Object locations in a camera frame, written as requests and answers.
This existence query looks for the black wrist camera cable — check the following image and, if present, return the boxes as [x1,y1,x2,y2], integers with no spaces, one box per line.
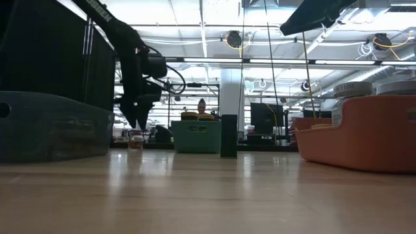
[152,64,187,96]

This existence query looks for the black monitor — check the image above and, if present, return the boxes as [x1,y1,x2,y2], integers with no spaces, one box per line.
[250,102,285,131]

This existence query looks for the blue-grey plastic bin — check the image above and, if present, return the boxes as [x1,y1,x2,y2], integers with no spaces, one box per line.
[0,90,115,164]

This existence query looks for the black office chair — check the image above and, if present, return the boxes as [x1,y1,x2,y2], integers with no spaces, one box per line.
[154,124,174,144]

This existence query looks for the orange plastic bin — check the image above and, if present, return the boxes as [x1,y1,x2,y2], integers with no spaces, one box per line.
[291,95,416,174]

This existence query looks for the person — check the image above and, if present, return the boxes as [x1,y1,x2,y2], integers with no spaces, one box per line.
[196,98,209,115]

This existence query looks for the black upright block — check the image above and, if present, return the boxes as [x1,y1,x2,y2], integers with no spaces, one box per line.
[220,114,239,159]

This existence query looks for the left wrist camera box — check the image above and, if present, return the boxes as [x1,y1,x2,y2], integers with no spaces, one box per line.
[142,53,168,79]

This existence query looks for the black aluminium table frame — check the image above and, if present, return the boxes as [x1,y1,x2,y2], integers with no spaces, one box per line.
[109,142,300,153]

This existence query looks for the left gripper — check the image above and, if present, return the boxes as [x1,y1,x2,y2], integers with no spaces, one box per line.
[120,48,163,131]

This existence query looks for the black curtain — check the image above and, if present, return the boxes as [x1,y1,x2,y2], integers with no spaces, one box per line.
[0,0,116,111]

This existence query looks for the white building column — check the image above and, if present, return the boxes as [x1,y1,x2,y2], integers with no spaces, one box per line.
[220,68,244,131]

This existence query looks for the thin metal rods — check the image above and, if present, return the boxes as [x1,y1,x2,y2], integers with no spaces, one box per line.
[83,18,95,105]

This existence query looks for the teal plastic bin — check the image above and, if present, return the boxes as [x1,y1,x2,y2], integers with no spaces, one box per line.
[171,120,222,154]

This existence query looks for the small round glass jar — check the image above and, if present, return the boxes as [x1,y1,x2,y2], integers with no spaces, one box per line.
[127,129,145,151]

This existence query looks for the hanging cable reel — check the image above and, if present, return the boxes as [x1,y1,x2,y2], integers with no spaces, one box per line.
[372,32,393,51]
[226,30,243,49]

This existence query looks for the black hanging cable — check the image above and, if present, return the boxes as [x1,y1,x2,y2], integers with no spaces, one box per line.
[263,0,281,107]

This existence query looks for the ribbed ventilation duct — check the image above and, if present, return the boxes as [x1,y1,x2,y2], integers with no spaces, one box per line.
[334,66,396,95]

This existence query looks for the long ceiling light strip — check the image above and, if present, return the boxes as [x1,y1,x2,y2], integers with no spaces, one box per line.
[167,57,416,66]

